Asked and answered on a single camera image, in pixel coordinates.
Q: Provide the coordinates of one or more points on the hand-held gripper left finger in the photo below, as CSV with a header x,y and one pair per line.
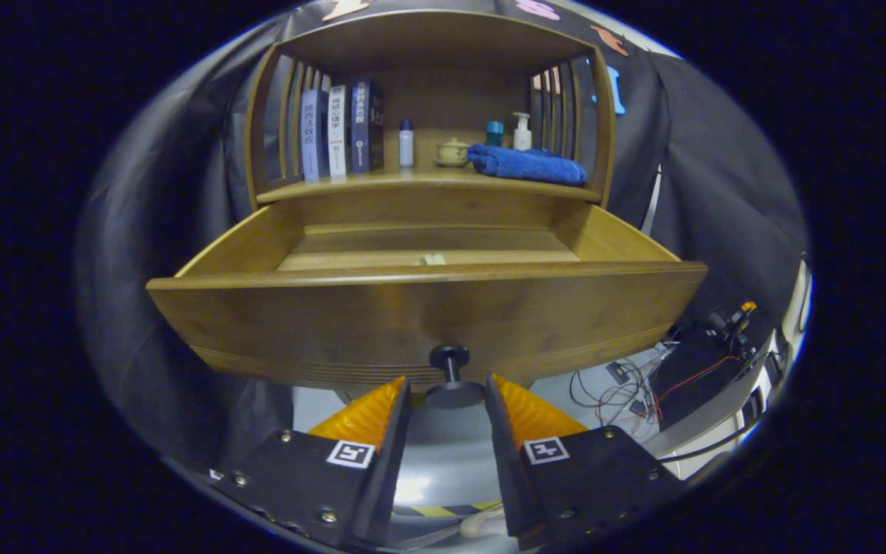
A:
x,y
385,462

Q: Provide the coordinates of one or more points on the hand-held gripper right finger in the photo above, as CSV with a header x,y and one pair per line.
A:
x,y
506,462

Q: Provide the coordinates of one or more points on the wooden drawer with black knob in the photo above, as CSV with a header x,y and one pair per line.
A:
x,y
428,315

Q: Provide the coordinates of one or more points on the pale green brush white base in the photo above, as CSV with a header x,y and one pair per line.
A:
x,y
433,259

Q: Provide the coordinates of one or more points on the wooden countertop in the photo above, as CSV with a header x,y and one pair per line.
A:
x,y
428,181

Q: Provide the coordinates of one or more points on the wooden cabinet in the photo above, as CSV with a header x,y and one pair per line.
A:
x,y
443,46

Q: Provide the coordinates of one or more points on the white shoe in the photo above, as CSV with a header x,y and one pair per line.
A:
x,y
483,523

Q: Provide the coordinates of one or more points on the orange and black clamp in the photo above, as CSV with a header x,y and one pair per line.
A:
x,y
739,314

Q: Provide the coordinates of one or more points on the folded blue towel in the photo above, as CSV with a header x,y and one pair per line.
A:
x,y
527,164

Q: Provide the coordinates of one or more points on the beige lidded teacup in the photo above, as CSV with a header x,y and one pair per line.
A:
x,y
452,152

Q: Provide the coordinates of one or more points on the white bottle with blue cap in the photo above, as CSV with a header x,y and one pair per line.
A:
x,y
406,146

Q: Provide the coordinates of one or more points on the white pump bottle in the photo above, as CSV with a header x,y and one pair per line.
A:
x,y
521,137

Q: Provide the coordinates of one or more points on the teal bottle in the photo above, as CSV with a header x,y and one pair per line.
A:
x,y
494,132

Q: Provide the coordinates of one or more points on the white equipment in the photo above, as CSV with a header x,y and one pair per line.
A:
x,y
798,308

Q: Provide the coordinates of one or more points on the white book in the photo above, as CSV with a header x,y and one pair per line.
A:
x,y
338,131

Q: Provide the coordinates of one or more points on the light blue book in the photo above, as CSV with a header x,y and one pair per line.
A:
x,y
312,135

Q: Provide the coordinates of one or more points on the dark blue book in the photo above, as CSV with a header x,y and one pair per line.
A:
x,y
366,127

